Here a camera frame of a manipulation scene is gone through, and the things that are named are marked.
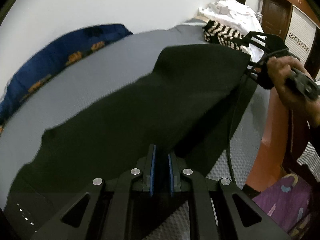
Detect blue patterned pillow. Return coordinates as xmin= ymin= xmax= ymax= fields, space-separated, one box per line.
xmin=1 ymin=24 xmax=133 ymax=142

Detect brown wooden door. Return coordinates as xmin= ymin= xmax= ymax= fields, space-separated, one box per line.
xmin=261 ymin=0 xmax=292 ymax=41

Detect black pants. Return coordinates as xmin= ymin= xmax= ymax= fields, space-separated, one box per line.
xmin=4 ymin=44 xmax=254 ymax=235

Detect white louvered wardrobe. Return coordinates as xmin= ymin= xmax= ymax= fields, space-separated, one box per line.
xmin=285 ymin=6 xmax=317 ymax=64

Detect white cloth pile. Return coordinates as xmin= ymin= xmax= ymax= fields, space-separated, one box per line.
xmin=199 ymin=0 xmax=264 ymax=62

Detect black white striped cloth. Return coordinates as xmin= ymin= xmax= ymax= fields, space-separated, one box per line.
xmin=202 ymin=20 xmax=244 ymax=51

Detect person's right hand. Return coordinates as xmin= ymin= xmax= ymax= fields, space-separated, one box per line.
xmin=267 ymin=56 xmax=319 ymax=127

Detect grey textured mattress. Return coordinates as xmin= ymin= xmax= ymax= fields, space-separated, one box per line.
xmin=1 ymin=25 xmax=269 ymax=239

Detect purple patterned clothing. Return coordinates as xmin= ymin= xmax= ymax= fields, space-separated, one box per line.
xmin=252 ymin=142 xmax=320 ymax=235

